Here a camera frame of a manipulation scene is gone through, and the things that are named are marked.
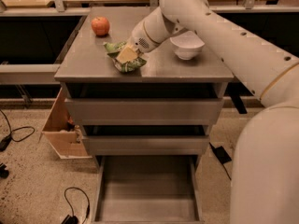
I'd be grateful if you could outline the cardboard box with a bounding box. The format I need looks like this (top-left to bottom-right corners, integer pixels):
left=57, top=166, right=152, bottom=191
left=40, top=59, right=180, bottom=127
left=42, top=91, right=89, bottom=159

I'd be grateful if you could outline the red apple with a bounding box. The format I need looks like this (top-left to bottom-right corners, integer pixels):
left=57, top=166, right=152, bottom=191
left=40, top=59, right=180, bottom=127
left=92, top=17, right=110, bottom=36

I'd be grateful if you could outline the top grey drawer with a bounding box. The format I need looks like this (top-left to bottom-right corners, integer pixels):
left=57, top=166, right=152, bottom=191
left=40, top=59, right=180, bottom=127
left=65, top=98, right=223, bottom=125

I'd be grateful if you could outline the green jalapeno chip bag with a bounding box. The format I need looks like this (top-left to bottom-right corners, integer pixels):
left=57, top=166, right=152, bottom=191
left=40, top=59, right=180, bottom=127
left=104, top=41, right=147, bottom=73

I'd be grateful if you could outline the middle grey drawer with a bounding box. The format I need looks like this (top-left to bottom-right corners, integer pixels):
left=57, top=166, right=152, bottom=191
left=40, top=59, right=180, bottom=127
left=82, top=136, right=209, bottom=156

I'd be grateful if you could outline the black power adapter right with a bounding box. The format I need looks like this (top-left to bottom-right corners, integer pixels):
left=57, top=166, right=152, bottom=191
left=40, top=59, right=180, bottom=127
left=209, top=144, right=232, bottom=179

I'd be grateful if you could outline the open bottom grey drawer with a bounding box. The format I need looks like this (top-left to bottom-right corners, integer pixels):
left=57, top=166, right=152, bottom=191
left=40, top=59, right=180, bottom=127
left=91, top=156, right=204, bottom=224

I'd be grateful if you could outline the white ceramic bowl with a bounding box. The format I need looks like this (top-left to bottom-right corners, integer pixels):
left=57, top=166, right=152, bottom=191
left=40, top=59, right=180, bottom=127
left=170, top=31, right=205, bottom=60

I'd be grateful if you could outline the black cable bottom left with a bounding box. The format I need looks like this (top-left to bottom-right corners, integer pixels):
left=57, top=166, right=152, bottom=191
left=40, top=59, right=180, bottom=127
left=61, top=186, right=92, bottom=224

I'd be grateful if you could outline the black cable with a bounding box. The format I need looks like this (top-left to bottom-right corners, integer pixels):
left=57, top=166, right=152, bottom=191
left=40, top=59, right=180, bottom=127
left=0, top=108, right=36, bottom=152
left=61, top=186, right=92, bottom=224

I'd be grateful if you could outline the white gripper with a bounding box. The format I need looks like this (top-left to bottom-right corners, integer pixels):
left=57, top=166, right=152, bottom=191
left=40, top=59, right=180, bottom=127
left=116, top=21, right=156, bottom=63

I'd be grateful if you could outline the black caster object left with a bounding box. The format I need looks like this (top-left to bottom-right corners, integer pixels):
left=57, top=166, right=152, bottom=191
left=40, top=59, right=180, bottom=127
left=0, top=163, right=9, bottom=178

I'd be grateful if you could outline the grey metal drawer cabinet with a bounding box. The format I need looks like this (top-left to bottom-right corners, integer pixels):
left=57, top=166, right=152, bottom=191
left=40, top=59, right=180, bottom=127
left=55, top=7, right=233, bottom=162

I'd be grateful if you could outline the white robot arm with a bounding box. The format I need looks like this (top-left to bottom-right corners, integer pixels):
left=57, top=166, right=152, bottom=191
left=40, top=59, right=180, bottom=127
left=126, top=0, right=299, bottom=224

